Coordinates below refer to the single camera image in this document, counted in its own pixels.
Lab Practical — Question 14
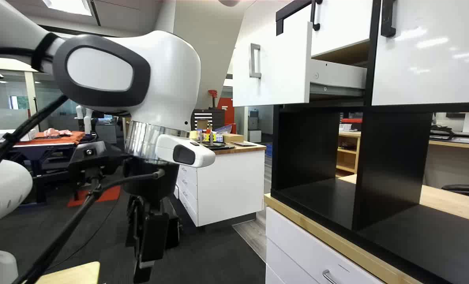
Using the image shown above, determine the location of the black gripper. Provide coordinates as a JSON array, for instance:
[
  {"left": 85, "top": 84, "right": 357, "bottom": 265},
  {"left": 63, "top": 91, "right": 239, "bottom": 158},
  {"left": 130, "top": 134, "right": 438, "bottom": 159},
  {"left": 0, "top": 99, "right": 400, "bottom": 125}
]
[{"left": 122, "top": 156, "right": 183, "bottom": 284}]

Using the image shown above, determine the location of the white drawer with silver handle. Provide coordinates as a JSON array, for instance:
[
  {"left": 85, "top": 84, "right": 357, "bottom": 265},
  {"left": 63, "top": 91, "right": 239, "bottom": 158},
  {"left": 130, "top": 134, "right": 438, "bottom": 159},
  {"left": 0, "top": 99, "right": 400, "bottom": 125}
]
[{"left": 231, "top": 3, "right": 370, "bottom": 107}]

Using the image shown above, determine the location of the light wood table corner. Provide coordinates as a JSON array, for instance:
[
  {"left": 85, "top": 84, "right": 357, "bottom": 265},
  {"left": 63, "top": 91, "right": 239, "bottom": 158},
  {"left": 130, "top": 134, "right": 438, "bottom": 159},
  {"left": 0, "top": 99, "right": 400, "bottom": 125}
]
[{"left": 35, "top": 260, "right": 103, "bottom": 284}]

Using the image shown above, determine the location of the red floor mat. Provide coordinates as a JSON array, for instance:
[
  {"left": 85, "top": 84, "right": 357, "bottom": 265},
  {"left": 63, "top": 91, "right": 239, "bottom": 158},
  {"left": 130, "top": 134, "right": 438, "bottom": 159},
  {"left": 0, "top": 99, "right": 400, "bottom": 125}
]
[{"left": 66, "top": 184, "right": 123, "bottom": 210}]

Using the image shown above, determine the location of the white island cabinet wood top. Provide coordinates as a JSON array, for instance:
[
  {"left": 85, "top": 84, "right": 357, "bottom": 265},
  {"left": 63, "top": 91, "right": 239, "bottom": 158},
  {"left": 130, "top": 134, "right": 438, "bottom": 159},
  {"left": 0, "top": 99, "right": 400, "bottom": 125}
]
[{"left": 174, "top": 140, "right": 267, "bottom": 229}]

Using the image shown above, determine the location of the black tray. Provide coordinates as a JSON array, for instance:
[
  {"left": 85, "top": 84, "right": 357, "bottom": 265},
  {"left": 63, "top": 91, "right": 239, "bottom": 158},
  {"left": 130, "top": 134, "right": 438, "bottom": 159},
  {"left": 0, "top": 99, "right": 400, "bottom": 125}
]
[{"left": 204, "top": 139, "right": 237, "bottom": 153}]

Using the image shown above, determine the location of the white base cabinet wood top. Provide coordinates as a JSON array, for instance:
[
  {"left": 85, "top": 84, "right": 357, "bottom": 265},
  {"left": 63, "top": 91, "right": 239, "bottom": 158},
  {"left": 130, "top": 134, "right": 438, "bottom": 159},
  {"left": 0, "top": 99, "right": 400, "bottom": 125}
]
[{"left": 262, "top": 183, "right": 469, "bottom": 284}]

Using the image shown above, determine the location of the red table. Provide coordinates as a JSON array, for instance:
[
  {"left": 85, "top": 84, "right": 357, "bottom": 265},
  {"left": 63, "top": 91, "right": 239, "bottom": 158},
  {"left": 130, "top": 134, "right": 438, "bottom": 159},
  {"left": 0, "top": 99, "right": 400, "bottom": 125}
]
[{"left": 0, "top": 129, "right": 89, "bottom": 205}]

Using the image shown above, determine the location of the black tool chest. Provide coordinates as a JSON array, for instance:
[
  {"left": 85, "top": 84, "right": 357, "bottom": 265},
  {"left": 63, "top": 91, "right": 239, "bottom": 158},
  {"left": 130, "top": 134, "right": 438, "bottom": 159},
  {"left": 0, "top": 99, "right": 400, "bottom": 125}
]
[{"left": 190, "top": 107, "right": 226, "bottom": 132}]

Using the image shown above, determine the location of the red cabinet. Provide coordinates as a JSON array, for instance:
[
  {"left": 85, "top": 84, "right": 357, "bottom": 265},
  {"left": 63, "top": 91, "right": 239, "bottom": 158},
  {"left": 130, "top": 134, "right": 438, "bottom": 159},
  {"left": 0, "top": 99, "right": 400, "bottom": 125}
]
[{"left": 216, "top": 96, "right": 239, "bottom": 134}]

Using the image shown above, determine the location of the ceiling light panel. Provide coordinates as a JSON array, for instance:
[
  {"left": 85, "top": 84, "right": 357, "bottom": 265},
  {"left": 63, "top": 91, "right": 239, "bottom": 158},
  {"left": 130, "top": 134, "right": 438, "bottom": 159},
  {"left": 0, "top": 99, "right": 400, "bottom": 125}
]
[{"left": 41, "top": 0, "right": 93, "bottom": 17}]

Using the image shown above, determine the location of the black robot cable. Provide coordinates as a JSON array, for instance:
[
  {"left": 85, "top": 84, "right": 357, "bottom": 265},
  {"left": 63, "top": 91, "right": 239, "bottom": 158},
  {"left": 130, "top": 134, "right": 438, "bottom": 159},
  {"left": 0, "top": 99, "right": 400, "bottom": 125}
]
[{"left": 0, "top": 93, "right": 167, "bottom": 284}]

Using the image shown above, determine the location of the silver drawer handle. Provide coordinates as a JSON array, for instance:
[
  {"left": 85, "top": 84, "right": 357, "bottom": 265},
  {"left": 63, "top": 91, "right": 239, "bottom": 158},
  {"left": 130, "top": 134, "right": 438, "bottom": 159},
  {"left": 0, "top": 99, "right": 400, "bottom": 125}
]
[{"left": 248, "top": 42, "right": 264, "bottom": 80}]

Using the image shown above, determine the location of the black shelf cabinet frame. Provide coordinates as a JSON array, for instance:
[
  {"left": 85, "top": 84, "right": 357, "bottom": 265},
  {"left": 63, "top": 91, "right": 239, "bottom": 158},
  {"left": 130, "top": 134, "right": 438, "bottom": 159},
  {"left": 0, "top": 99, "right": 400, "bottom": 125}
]
[{"left": 270, "top": 0, "right": 469, "bottom": 284}]

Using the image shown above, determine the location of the black bar drawer handle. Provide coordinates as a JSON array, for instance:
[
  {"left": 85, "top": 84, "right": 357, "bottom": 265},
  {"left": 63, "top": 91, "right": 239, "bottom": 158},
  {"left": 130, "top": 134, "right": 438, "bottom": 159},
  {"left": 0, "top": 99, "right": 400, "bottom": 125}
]
[{"left": 275, "top": 0, "right": 324, "bottom": 38}]

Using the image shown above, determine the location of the black door handle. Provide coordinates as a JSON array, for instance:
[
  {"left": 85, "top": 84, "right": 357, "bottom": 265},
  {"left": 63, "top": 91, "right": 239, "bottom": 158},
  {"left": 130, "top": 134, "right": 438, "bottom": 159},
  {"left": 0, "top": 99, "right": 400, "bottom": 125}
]
[{"left": 379, "top": 0, "right": 400, "bottom": 39}]

